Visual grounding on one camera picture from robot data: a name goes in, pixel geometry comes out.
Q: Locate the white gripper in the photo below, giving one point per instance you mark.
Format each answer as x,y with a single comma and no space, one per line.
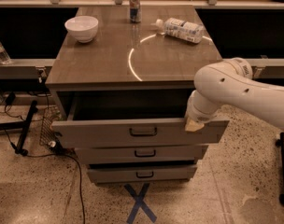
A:
199,116

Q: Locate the grey top drawer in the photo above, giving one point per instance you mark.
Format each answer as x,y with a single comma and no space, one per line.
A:
133,119

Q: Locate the grey drawer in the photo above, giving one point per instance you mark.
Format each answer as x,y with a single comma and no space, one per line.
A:
140,154
141,174
133,119

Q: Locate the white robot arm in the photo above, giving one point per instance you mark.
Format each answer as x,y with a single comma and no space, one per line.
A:
230,83

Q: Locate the grey middle drawer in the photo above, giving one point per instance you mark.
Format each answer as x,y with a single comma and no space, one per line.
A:
140,154

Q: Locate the grey drawer cabinet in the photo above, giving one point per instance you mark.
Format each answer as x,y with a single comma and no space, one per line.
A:
128,57

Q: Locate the grey bottom drawer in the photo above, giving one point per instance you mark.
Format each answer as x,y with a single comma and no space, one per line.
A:
141,174

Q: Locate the blue tape cross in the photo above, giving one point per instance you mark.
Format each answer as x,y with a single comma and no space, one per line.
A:
139,203

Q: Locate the clear plastic water bottle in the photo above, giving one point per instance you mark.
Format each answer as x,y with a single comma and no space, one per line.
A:
184,30

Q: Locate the energy drink can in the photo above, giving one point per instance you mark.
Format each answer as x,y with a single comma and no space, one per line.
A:
135,11

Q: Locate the white bowl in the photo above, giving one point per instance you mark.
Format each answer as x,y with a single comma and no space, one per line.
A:
82,28

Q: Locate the black stand foot left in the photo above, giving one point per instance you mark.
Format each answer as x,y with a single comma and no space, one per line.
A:
24,125

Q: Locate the small bottle at left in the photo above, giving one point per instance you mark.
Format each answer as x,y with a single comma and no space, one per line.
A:
4,57

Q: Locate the wire basket with items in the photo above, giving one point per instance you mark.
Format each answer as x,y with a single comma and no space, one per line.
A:
48,138

